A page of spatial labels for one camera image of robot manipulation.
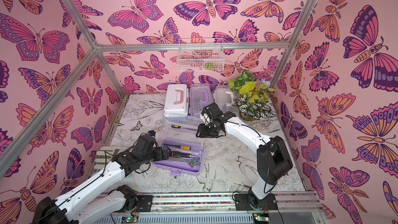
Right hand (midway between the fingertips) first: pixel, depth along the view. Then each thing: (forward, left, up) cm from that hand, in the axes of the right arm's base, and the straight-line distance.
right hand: (200, 133), depth 84 cm
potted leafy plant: (+11, -28, +12) cm, 33 cm away
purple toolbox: (+3, +11, -2) cm, 11 cm away
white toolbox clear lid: (+31, -16, -4) cm, 35 cm away
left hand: (-8, +18, -4) cm, 20 cm away
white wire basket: (+43, +1, +21) cm, 48 cm away
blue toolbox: (+25, +16, -1) cm, 30 cm away
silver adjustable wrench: (-12, +4, -11) cm, 17 cm away
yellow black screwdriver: (+4, +10, -1) cm, 11 cm away
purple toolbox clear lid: (+30, +1, -1) cm, 30 cm away
